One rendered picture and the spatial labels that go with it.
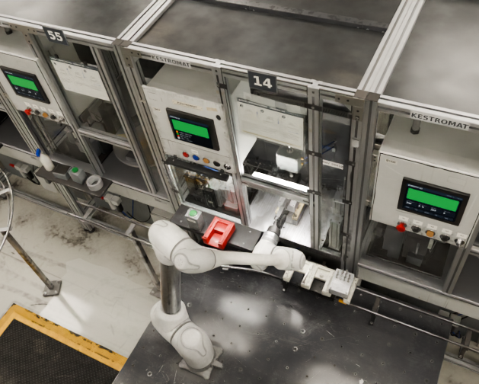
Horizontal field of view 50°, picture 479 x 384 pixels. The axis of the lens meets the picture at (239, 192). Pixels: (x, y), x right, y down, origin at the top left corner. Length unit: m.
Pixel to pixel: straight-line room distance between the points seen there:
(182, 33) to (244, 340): 1.59
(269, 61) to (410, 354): 1.63
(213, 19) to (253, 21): 0.19
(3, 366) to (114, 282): 0.92
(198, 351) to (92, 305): 1.54
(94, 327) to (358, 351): 1.94
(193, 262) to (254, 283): 0.89
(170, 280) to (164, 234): 0.28
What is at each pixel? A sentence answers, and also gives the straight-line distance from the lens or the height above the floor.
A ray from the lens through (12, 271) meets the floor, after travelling 4.44.
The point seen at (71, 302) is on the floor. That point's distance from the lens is 4.06.
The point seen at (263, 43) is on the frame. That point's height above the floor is 2.01.
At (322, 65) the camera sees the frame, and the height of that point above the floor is 2.01.
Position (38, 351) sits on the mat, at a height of 0.01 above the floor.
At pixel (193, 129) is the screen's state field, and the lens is 2.40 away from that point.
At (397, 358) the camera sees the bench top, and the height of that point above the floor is 0.68.
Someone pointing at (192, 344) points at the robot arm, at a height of 0.95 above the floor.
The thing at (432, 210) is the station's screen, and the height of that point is 1.56.
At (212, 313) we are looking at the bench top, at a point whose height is 0.68.
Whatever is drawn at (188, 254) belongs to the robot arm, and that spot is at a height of 1.51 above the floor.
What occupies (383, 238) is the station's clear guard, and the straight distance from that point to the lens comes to 2.55.
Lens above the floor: 3.29
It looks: 51 degrees down
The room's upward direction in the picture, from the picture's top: 11 degrees counter-clockwise
